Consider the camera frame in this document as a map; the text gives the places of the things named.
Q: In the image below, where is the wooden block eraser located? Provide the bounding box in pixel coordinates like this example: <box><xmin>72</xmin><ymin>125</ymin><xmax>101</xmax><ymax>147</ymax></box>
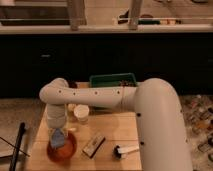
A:
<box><xmin>82</xmin><ymin>133</ymin><xmax>105</xmax><ymax>158</ymax></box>

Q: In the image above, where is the black pole stand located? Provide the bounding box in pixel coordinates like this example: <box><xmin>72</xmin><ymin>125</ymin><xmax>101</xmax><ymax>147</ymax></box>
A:
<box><xmin>9</xmin><ymin>122</ymin><xmax>25</xmax><ymax>171</ymax></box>

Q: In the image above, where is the white paper cup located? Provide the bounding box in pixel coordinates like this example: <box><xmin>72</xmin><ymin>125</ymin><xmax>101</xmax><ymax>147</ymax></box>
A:
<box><xmin>74</xmin><ymin>105</ymin><xmax>90</xmax><ymax>122</ymax></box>

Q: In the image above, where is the red bowl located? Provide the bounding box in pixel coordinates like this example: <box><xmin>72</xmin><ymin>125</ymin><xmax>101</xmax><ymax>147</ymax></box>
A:
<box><xmin>47</xmin><ymin>131</ymin><xmax>77</xmax><ymax>163</ymax></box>

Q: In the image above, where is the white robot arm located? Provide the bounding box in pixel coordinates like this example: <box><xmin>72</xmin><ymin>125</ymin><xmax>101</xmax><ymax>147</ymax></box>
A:
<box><xmin>39</xmin><ymin>78</ymin><xmax>193</xmax><ymax>171</ymax></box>

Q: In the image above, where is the green plastic bin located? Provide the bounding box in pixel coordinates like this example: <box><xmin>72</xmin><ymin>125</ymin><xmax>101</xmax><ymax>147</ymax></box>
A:
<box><xmin>89</xmin><ymin>73</ymin><xmax>137</xmax><ymax>88</ymax></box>

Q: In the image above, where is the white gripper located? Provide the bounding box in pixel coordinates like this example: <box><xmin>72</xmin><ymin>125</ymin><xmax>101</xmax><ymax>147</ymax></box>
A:
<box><xmin>46</xmin><ymin>104</ymin><xmax>67</xmax><ymax>134</ymax></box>

